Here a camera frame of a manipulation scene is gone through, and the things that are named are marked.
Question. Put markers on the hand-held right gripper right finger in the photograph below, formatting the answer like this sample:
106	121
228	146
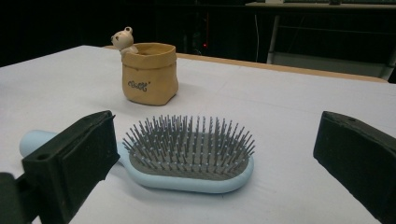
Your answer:
358	155

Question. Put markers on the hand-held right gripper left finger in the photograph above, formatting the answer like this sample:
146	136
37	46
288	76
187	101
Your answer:
77	155

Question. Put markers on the white table cover sheet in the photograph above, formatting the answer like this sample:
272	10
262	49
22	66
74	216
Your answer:
280	109

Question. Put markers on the white metal desk frame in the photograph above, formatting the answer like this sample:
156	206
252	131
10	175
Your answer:
273	37

